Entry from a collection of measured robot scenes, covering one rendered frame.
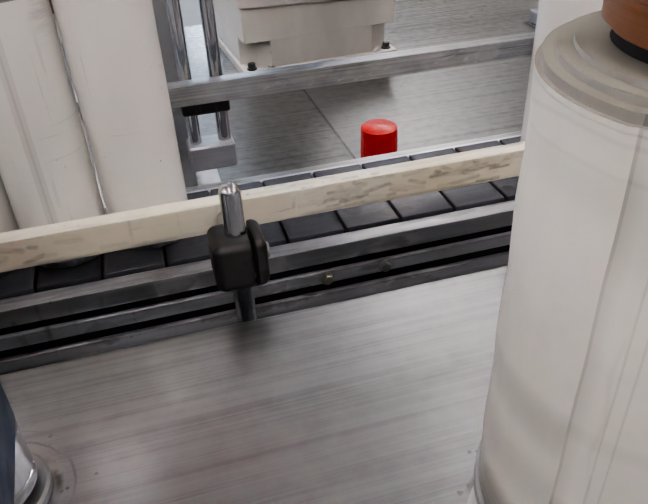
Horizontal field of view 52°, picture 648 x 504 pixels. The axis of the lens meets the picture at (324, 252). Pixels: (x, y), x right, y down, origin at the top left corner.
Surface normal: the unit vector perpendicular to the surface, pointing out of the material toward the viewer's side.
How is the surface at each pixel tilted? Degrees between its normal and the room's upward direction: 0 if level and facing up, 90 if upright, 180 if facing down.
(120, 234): 90
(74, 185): 90
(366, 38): 90
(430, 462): 0
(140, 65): 90
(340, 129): 0
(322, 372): 0
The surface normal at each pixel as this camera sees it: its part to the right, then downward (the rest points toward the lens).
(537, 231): -0.97, 0.13
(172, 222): 0.28, 0.54
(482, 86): -0.04, -0.82
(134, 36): 0.77, 0.34
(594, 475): -0.59, 0.52
